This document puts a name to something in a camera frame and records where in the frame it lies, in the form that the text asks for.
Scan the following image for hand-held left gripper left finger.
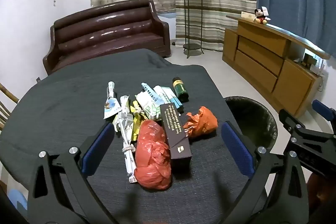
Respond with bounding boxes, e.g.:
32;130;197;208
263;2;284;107
28;122;118;224

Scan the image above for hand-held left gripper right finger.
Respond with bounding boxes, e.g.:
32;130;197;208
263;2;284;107
221;121;309;224

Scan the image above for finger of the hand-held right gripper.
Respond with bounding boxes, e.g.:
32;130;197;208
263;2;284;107
312;99;336;125
279;109;336;147

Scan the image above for white paper bundle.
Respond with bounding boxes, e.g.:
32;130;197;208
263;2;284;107
113;95;138;184

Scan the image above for black trash bin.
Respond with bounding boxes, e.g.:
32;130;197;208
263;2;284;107
224;96;278;156

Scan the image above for white blue wrapper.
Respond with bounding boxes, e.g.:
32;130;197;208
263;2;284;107
103;81;122;119

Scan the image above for yellow wrapper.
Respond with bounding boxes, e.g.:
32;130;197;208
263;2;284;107
130;100;145;142

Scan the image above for orange plastic bag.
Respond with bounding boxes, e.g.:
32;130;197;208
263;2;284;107
183;106;218;138

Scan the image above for red plastic bag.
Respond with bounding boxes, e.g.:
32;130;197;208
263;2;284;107
134;119;172;190

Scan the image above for dark brown box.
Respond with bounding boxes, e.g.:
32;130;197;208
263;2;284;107
160;102;192;165

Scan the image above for green white plastic bag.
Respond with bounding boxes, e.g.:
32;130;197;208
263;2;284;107
135;91;163;121

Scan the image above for light blue stick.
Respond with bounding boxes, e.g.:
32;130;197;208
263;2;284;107
171;97;184;113

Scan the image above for blue white tube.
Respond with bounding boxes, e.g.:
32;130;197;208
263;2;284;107
141;82;158;98

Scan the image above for green bottle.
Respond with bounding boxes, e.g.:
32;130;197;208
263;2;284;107
172;77;190;103

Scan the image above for white device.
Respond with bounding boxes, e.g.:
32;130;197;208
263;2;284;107
311;56;324;73

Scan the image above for dark grey tablecloth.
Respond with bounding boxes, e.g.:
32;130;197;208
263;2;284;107
0;49;273;224

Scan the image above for small brown box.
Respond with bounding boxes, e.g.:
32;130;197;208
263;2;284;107
302;52;317;67

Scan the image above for wooden cabinet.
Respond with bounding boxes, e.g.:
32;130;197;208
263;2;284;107
222;15;331;117

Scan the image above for light blue object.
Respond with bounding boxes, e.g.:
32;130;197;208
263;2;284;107
7;182;28;211

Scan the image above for mouse plush toy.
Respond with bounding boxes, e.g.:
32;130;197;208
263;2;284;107
253;7;271;25

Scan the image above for bamboo chair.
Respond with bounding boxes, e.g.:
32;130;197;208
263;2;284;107
0;82;20;131

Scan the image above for small white box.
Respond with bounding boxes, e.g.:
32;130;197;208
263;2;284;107
241;11;256;22

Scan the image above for black metal plant stand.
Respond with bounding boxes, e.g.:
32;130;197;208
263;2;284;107
182;0;205;59

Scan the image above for brown leather sofa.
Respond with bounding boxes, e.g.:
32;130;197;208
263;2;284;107
42;0;171;75

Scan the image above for striped curtain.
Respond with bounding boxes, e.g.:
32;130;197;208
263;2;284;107
172;0;258;52

